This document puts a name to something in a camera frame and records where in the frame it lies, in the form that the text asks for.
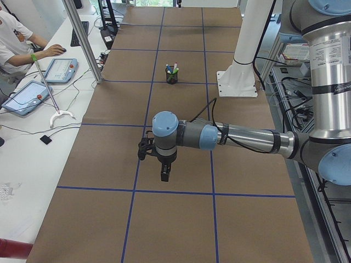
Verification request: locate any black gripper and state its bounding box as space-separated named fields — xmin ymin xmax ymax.
xmin=157 ymin=155 xmax=176 ymax=181

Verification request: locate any blue marker pen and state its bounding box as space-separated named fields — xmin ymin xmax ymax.
xmin=166 ymin=64 xmax=172 ymax=73

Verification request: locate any black mesh pen cup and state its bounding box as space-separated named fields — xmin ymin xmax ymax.
xmin=165 ymin=68 xmax=178 ymax=84

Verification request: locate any small black square pad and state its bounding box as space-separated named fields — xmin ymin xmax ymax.
xmin=40 ymin=135 xmax=52 ymax=145

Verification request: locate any far teach pendant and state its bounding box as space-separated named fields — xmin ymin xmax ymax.
xmin=44 ymin=58 xmax=78 ymax=84

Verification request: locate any teach pendant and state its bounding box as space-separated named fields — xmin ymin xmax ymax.
xmin=2 ymin=81 xmax=49 ymax=117
xmin=44 ymin=58 xmax=78 ymax=84

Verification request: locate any near teach pendant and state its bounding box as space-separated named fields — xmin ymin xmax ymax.
xmin=2 ymin=81 xmax=49 ymax=117

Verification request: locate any black keyboard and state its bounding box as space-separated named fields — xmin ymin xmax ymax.
xmin=70 ymin=21 xmax=90 ymax=47

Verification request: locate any red cylinder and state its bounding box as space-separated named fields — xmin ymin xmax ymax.
xmin=1 ymin=238 xmax=33 ymax=259

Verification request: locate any seated person white shirt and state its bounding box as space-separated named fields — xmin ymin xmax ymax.
xmin=1 ymin=10 xmax=64 ymax=74

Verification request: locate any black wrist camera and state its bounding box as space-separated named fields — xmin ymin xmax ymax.
xmin=138 ymin=130 xmax=157 ymax=161

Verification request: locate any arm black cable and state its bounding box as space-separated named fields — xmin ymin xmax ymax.
xmin=189 ymin=98 xmax=275 ymax=154

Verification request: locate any white pedestal column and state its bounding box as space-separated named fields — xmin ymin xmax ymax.
xmin=217 ymin=0 xmax=276 ymax=98

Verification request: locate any white curved bracket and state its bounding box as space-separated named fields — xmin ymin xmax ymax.
xmin=49 ymin=110 xmax=76 ymax=128

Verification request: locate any aluminium frame post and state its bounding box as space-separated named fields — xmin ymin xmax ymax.
xmin=62 ymin=0 xmax=103 ymax=84

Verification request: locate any metal rod green handle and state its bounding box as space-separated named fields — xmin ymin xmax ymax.
xmin=30 ymin=53 xmax=60 ymax=114

